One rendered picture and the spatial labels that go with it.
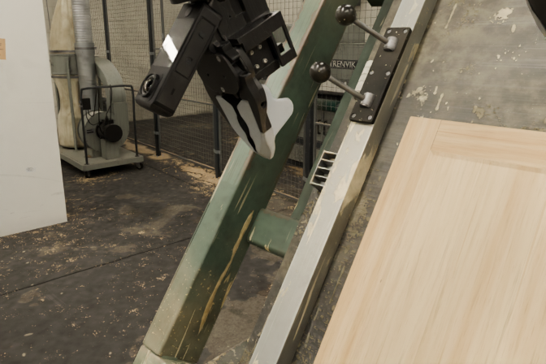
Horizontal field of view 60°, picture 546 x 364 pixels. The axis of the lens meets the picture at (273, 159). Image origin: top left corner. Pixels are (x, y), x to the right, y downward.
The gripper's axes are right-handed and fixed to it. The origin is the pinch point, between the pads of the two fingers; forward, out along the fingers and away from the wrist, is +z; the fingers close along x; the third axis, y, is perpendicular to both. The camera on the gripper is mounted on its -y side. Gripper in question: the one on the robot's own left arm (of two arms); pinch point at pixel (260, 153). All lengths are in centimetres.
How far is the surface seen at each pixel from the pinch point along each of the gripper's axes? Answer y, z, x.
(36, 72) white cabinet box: 46, 40, 356
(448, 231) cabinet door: 18.6, 26.8, -7.8
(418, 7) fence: 51, 6, 13
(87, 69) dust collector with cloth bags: 124, 93, 529
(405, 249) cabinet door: 14.1, 28.5, -2.9
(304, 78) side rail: 37, 15, 35
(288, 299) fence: -1.4, 32.1, 10.6
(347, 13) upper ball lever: 36.4, 0.0, 16.8
